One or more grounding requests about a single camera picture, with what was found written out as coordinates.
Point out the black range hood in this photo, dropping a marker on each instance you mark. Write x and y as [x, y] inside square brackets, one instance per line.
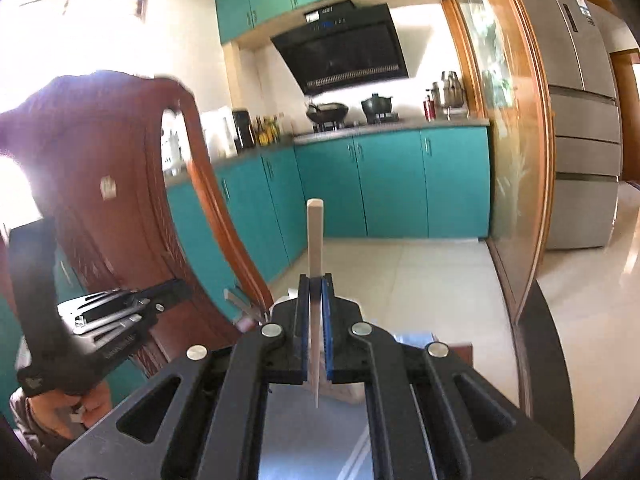
[345, 55]

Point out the person's left hand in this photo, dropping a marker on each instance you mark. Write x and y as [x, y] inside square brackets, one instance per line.
[65, 415]

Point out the black coffee machine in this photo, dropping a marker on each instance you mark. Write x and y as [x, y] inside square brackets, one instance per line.
[244, 130]

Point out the wood-framed glass sliding door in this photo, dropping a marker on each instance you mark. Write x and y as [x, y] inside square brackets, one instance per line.
[520, 135]

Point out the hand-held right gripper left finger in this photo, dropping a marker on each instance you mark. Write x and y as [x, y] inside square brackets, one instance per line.
[303, 320]

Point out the black wok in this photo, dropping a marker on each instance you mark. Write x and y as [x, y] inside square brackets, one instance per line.
[327, 111]

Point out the teal lower kitchen cabinets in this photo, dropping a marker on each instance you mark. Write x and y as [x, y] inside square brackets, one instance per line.
[390, 185]

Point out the carved wooden chair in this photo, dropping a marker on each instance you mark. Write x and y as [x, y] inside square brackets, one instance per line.
[100, 160]

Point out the gas stove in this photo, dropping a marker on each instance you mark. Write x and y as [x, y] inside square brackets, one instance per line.
[357, 124]

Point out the black cooking pot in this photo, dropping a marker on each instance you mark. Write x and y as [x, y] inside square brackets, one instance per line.
[377, 106]

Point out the beige chopstick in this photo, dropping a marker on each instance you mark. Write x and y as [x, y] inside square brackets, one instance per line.
[316, 240]

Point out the person's left forearm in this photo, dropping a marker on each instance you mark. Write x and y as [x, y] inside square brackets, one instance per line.
[20, 420]

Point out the grey refrigerator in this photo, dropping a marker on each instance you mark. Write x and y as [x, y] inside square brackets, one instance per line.
[575, 110]

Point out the window frame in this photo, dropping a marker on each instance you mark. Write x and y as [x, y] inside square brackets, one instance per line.
[115, 5]

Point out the red bottle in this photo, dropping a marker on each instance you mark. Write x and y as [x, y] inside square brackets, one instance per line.
[430, 107]

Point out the cluster of condiment bottles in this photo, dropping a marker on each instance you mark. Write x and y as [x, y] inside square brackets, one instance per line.
[267, 132]

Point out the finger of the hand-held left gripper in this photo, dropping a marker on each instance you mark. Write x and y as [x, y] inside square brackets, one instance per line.
[140, 296]
[130, 327]

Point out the white countertop appliance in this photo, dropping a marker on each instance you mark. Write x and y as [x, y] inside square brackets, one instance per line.
[220, 135]

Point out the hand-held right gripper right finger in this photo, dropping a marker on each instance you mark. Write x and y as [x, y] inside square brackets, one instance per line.
[328, 320]

